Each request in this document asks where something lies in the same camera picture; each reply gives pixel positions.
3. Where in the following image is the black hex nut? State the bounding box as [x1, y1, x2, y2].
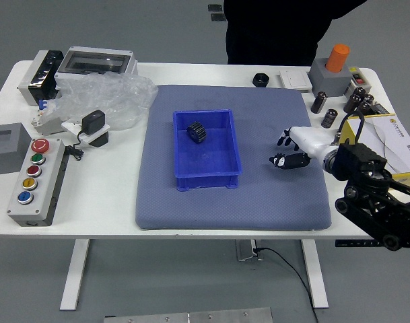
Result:
[252, 72, 271, 88]

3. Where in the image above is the grey red-button switch box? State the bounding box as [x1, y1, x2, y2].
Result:
[344, 66, 374, 97]

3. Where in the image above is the blue plastic box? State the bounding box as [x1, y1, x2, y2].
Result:
[172, 108, 243, 192]

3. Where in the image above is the grey block with round hole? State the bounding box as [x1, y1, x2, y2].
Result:
[308, 57, 353, 98]

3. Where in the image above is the grey block with square hole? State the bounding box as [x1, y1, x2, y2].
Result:
[0, 122, 33, 176]

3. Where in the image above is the black table control panel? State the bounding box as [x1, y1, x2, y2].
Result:
[335, 239, 377, 248]

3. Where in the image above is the white circuit breaker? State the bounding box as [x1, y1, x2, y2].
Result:
[30, 99, 66, 136]

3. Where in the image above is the grey five-button control box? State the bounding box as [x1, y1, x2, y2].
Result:
[6, 137, 69, 227]

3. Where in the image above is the clear plastic bag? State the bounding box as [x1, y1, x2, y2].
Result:
[39, 73, 159, 132]

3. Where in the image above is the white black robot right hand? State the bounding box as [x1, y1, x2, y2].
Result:
[269, 126, 335, 172]

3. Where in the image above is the black power cable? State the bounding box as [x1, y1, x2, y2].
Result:
[254, 247, 320, 323]

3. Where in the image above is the white table leg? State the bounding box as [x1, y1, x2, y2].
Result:
[300, 238, 329, 309]
[59, 238, 91, 311]

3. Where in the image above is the white wall switch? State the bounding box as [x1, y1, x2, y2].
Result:
[279, 69, 313, 92]

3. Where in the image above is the yellow white cardboard box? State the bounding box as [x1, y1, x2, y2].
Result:
[339, 113, 410, 189]

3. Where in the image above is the grey box with black face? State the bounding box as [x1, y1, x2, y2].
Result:
[17, 49, 65, 107]

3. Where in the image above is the grey-blue mat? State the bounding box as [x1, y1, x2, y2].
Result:
[135, 83, 333, 231]

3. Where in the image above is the white socket bracket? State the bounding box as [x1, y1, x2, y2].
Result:
[61, 120, 111, 148]

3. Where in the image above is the black adapter cord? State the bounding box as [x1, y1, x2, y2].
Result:
[65, 129, 86, 162]

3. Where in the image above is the grey box with transparent cover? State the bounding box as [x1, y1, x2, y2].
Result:
[53, 46, 139, 81]

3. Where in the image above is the black power adapter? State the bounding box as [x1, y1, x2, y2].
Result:
[81, 109, 106, 133]

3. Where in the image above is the person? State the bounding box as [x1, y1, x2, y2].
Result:
[223, 0, 369, 67]

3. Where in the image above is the grey under-table control box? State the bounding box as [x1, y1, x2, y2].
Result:
[234, 239, 263, 262]

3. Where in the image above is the big black gear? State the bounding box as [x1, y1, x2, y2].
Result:
[186, 121, 207, 143]

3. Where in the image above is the orange cylinder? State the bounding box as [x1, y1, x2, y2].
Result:
[324, 43, 351, 73]

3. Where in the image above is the silver metal plate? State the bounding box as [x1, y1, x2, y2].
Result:
[103, 307, 273, 323]

